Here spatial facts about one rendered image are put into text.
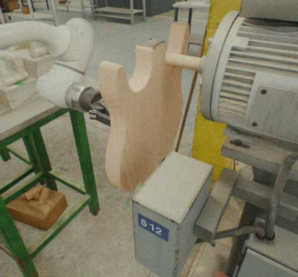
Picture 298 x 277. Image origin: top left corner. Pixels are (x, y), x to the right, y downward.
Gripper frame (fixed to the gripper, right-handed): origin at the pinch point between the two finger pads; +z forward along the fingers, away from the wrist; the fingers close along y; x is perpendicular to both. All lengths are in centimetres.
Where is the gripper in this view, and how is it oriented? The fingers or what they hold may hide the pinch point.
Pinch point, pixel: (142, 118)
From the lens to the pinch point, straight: 69.7
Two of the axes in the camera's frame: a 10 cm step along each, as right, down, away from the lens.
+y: -5.2, 5.0, -6.9
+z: 8.5, 3.0, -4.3
